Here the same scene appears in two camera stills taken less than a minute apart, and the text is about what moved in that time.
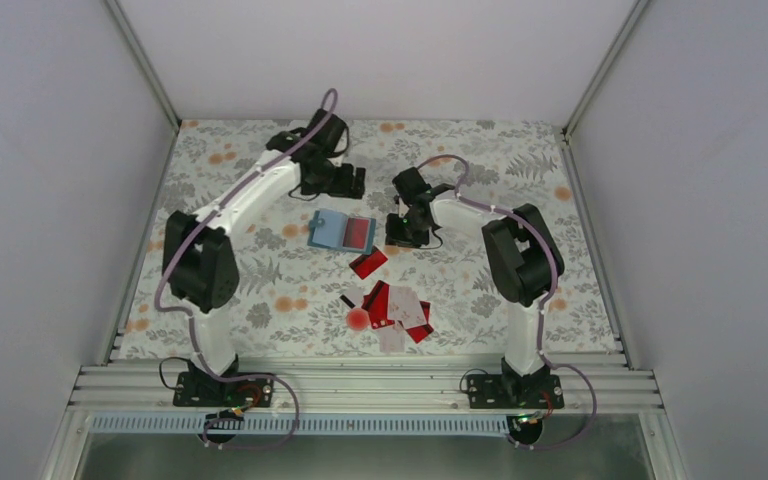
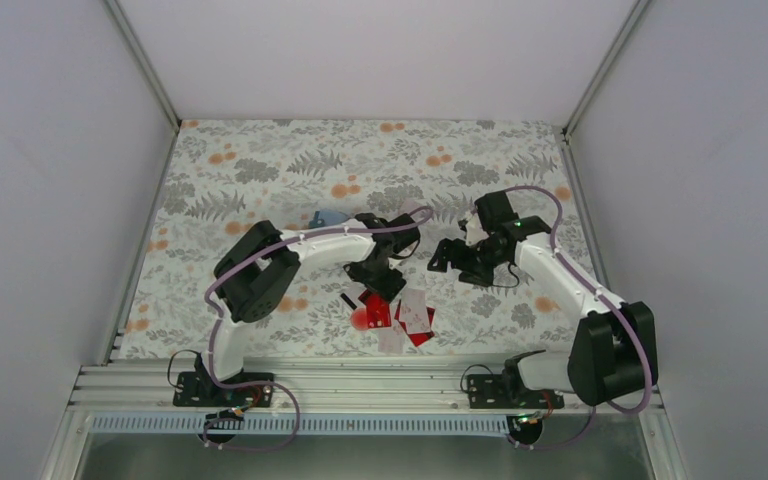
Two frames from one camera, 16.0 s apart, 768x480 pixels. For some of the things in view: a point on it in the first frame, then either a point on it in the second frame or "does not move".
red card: (377, 305) does not move
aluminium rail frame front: (351, 388) does not move
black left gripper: (342, 189) -> (388, 289)
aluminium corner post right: (621, 38) does not move
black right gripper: (394, 237) -> (483, 279)
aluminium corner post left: (143, 63) does not move
